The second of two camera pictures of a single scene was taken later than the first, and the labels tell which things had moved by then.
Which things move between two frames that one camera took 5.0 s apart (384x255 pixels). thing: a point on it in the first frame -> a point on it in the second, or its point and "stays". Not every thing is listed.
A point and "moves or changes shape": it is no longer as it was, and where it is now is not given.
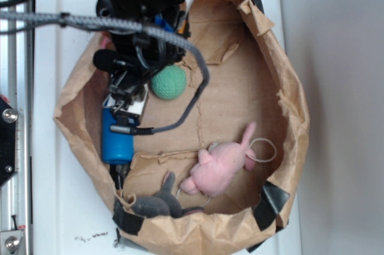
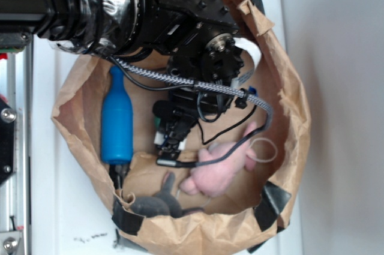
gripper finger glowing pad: (110, 101) -> (159, 138)
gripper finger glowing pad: (137, 107) -> (182, 144)
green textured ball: (169, 83) moves or changes shape
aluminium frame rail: (15, 86) stays
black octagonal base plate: (8, 116) stays
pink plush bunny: (218, 167) stays
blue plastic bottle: (116, 148) stays
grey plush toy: (164, 203) stays
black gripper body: (131, 56) -> (178, 116)
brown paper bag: (215, 168) stays
